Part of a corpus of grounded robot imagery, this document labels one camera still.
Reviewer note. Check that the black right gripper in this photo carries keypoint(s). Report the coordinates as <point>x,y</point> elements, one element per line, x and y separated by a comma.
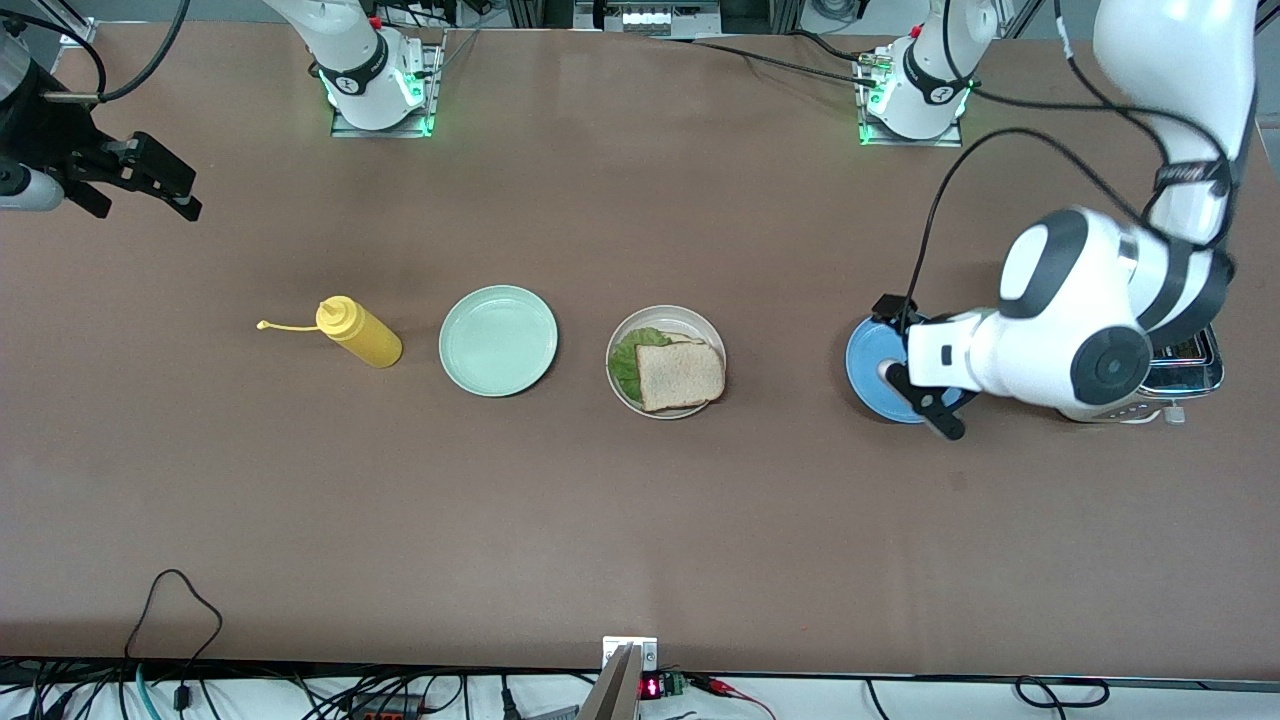
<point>42,138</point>

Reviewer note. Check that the yellow squeeze bottle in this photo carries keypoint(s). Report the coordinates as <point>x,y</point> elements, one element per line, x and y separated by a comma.
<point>370,345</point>

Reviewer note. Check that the green lettuce leaf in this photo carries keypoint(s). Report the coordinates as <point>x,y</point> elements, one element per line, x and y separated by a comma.
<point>625,365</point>

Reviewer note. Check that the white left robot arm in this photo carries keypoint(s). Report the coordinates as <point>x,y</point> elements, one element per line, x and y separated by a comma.
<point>1060,310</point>

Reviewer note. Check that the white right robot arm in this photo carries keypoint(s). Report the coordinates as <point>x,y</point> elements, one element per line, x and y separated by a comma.
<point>360,60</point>

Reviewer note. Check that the mint green plate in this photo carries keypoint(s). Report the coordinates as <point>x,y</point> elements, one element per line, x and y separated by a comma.
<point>498,340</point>

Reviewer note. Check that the beige plate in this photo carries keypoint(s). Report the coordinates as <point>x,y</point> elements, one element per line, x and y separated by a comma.
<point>690,318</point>

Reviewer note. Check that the blue plate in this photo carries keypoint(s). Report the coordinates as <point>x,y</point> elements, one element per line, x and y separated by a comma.
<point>865,370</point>

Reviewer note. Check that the grey control box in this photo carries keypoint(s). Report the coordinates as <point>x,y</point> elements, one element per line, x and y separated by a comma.
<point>645,18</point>

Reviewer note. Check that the grey metal bar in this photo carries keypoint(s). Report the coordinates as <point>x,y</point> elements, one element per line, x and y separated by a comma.
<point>612,695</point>

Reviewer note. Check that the red LED display module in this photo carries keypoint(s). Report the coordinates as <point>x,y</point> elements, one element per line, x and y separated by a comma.
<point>652,688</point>

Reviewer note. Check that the beige chrome toaster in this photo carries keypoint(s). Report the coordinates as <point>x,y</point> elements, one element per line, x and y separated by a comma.
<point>1195,370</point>

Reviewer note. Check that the aluminium frame corner profile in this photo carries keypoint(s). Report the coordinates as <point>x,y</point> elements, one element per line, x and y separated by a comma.
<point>75,32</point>

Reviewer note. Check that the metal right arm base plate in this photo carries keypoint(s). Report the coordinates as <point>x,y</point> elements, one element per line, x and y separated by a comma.
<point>385,133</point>

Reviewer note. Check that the silver mounting bracket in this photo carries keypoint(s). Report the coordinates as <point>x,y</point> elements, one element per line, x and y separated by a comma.
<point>648,655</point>

